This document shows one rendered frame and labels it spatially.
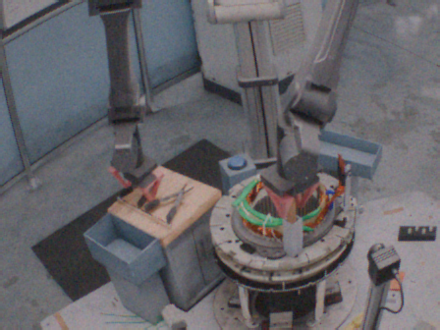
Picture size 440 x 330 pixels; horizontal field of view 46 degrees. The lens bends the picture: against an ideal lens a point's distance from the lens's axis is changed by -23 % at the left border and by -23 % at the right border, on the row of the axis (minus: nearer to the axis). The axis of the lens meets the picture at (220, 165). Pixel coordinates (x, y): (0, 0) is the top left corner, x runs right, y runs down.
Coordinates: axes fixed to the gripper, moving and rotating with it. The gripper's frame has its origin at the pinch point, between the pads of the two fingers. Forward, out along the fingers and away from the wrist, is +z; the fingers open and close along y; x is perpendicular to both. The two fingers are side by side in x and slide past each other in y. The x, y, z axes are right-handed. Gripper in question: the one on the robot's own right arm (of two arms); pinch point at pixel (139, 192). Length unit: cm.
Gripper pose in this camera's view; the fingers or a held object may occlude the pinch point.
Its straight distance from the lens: 150.3
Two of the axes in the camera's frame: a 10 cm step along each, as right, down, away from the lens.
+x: 6.2, -5.5, 5.6
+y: 7.8, 3.4, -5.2
